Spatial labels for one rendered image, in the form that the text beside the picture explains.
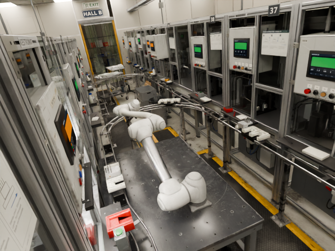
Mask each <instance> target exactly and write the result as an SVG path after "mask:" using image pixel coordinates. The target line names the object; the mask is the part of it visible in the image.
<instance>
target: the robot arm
mask: <svg viewBox="0 0 335 251"><path fill-rule="evenodd" d="M139 109H140V102H139V101H138V100H132V101H131V102H130V103H128V104H124V105H119V106H117V107H115V108H114V109H113V113H114V115H115V116H118V117H119V116H121V117H125V116H127V117H129V118H128V120H127V122H126V123H127V125H129V124H130V121H131V119H132V118H133V117H135V118H136V119H137V118H144V119H142V120H139V121H136V122H134V123H133V124H131V125H130V126H129V127H128V133H129V136H130V137H131V138H133V139H137V140H138V141H139V142H140V143H142V146H143V148H144V150H145V152H146V154H147V156H148V159H149V160H150V163H151V165H152V167H153V169H154V171H155V173H156V175H157V178H158V180H159V182H160V186H159V191H160V193H159V194H158V197H157V202H158V205H159V207H160V208H161V209H162V210H163V211H173V210H176V209H179V208H181V207H183V206H184V205H186V204H187V205H188V206H189V208H190V210H191V212H192V213H195V212H196V211H198V210H200V209H203V208H205V207H208V206H212V203H211V202H210V201H209V200H208V199H207V197H206V183H205V180H204V178H203V177H202V176H201V174H200V173H198V172H191V173H189V174H188V175H187V176H186V177H185V179H184V180H183V181H182V182H181V183H179V182H178V181H177V180H176V179H174V178H172V177H171V175H170V173H169V170H168V168H167V166H166V164H165V162H164V160H163V158H162V156H161V154H160V152H159V150H158V148H157V146H156V144H155V142H154V140H153V132H155V131H158V130H163V129H164V128H165V127H166V123H165V121H164V119H163V118H162V117H160V116H158V115H156V114H151V113H147V112H139Z"/></svg>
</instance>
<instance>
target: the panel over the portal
mask: <svg viewBox="0 0 335 251"><path fill-rule="evenodd" d="M94 1H98V3H99V7H96V8H86V9H83V5H82V3H83V2H94ZM72 3H73V6H74V10H75V14H76V17H77V21H81V20H90V19H98V18H107V17H110V16H109V11H108V6H107V2H106V0H72ZM92 9H102V11H103V16H97V17H89V18H83V14H82V11H83V10H92Z"/></svg>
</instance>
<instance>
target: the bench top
mask: <svg viewBox="0 0 335 251"><path fill-rule="evenodd" d="M155 144H156V146H157V148H158V150H159V152H160V154H161V156H162V158H163V160H164V162H165V164H166V166H167V168H168V170H169V173H170V175H171V177H172V178H174V179H176V180H177V181H178V182H179V183H181V182H182V181H183V180H184V179H185V177H186V176H187V175H188V174H189V173H191V172H198V173H200V174H201V176H202V177H203V178H204V180H205V183H206V197H207V199H208V200H209V201H210V202H211V203H212V206H208V207H205V208H203V209H200V210H198V211H196V212H195V213H192V212H191V210H190V208H189V206H188V205H187V204H186V205H184V206H183V207H181V208H179V209H176V210H173V211H163V210H162V209H161V208H160V207H159V205H158V202H157V197H158V194H159V193H160V191H159V186H160V182H159V180H158V178H157V175H156V173H155V171H154V169H153V167H152V165H151V163H150V160H149V159H148V156H147V154H146V152H145V150H144V148H143V147H139V148H136V149H132V150H129V151H126V152H122V153H119V154H115V157H116V161H117V162H119V166H120V167H119V168H120V169H121V174H122V176H123V179H124V181H123V182H124V183H125V186H126V188H125V191H126V195H127V199H128V201H129V203H130V205H131V207H132V208H133V209H134V211H135V212H136V213H137V215H138V216H139V217H140V218H142V220H143V222H144V224H145V225H146V227H147V228H148V230H149V231H150V233H151V235H152V237H153V239H154V241H155V244H156V247H157V250H158V251H205V250H207V249H209V248H211V247H213V246H215V245H217V244H219V243H222V242H224V241H226V240H228V239H230V238H232V237H234V236H236V235H239V234H241V233H243V232H245V231H247V230H249V229H251V228H253V227H256V226H258V225H260V224H262V223H263V221H264V219H263V218H262V217H261V216H260V215H259V214H258V213H257V212H256V211H255V210H254V209H253V208H252V207H251V206H250V205H249V204H248V203H247V202H246V201H245V200H244V199H243V198H242V197H241V196H240V195H239V194H238V193H237V192H236V191H235V190H234V189H233V188H232V187H231V186H230V185H229V184H228V183H227V182H226V181H225V180H224V179H223V178H222V177H221V176H220V175H219V174H218V173H217V172H215V170H214V169H213V168H212V167H210V165H208V164H207V162H205V161H204V159H203V158H202V157H201V156H200V155H199V154H198V153H196V151H195V150H194V149H193V148H192V147H190V146H189V145H188V144H187V143H186V142H185V141H184V140H183V139H182V138H181V137H180V136H177V137H173V138H170V139H167V140H163V141H160V142H156V143H155ZM165 146H166V147H165ZM98 162H99V169H100V176H101V184H102V191H103V198H104V205H105V207H106V206H109V205H111V204H113V201H112V196H111V193H109V192H108V188H107V182H106V176H105V170H104V166H106V164H105V159H104V158H102V159H98ZM243 206H245V207H243ZM241 221H242V222H243V223H240V222H241ZM131 233H132V234H133V236H134V238H135V240H136V242H137V244H138V247H139V250H140V251H155V248H154V245H153V243H152V240H151V238H150V236H149V234H148V232H147V231H146V229H145V227H144V226H143V225H142V223H141V222H140V223H138V224H137V225H135V229H133V230H131Z"/></svg>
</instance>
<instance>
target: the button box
mask: <svg viewBox="0 0 335 251"><path fill-rule="evenodd" d="M117 229H122V230H123V233H122V234H121V235H119V236H117V235H116V234H115V231H116V230H117ZM113 233H114V239H115V242H116V244H115V245H114V247H117V248H118V251H130V247H129V243H128V239H127V236H126V232H125V229H124V226H120V227H118V228H115V229H113Z"/></svg>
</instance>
